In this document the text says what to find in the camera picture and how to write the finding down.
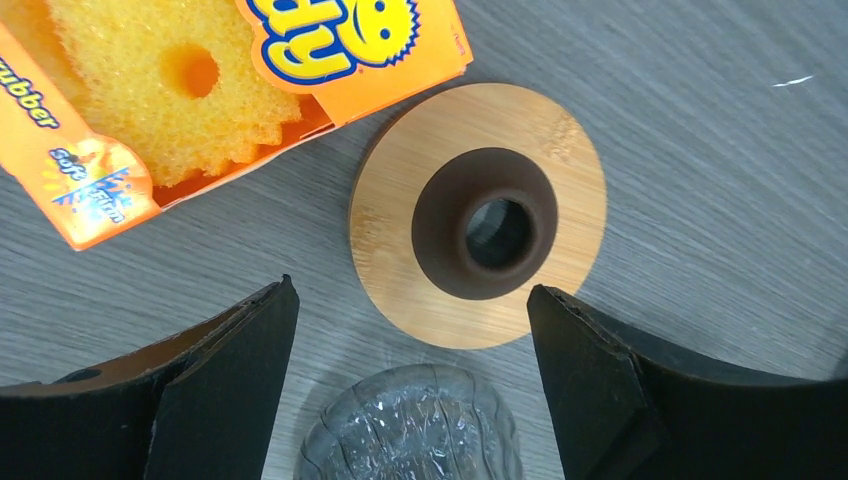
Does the yellow smiley sponge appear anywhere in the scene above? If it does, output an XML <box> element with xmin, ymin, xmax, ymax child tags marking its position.
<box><xmin>48</xmin><ymin>1</ymin><xmax>301</xmax><ymax>186</ymax></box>

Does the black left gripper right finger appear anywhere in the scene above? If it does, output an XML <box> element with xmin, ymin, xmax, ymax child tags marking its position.
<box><xmin>527</xmin><ymin>285</ymin><xmax>847</xmax><ymax>479</ymax></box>

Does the orange sponge box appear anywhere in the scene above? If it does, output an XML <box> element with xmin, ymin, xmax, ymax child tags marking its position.
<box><xmin>1</xmin><ymin>1</ymin><xmax>473</xmax><ymax>251</ymax></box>

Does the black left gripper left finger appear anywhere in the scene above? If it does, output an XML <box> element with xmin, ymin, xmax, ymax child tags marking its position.
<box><xmin>1</xmin><ymin>276</ymin><xmax>299</xmax><ymax>479</ymax></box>

